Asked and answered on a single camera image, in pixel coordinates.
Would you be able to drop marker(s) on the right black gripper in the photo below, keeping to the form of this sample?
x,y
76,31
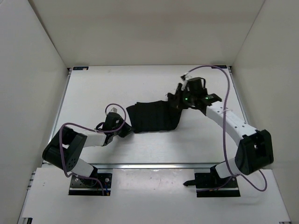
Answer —
x,y
177,101

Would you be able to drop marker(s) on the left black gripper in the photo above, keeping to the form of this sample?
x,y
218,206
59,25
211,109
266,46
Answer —
x,y
127,129

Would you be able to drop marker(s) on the black pleated skirt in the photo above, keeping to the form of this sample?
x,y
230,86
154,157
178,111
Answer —
x,y
156,116

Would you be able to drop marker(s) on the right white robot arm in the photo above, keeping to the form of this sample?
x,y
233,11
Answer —
x,y
255,149

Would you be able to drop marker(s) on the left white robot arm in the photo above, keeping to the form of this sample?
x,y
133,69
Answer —
x,y
66,146

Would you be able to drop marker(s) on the right blue corner label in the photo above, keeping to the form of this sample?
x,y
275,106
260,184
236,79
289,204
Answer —
x,y
219,67

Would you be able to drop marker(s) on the blue corner label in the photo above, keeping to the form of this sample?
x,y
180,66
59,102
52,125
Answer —
x,y
80,68
219,67

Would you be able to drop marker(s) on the left blue corner label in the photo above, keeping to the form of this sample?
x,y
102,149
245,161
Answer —
x,y
80,68

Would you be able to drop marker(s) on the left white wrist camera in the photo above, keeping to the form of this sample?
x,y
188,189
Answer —
x,y
114,110

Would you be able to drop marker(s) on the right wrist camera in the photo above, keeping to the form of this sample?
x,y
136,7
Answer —
x,y
185,78

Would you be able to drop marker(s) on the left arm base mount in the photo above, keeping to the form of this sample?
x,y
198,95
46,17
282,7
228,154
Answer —
x,y
84,187

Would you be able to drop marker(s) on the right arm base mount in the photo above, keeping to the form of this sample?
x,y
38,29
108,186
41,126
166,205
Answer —
x,y
210,185

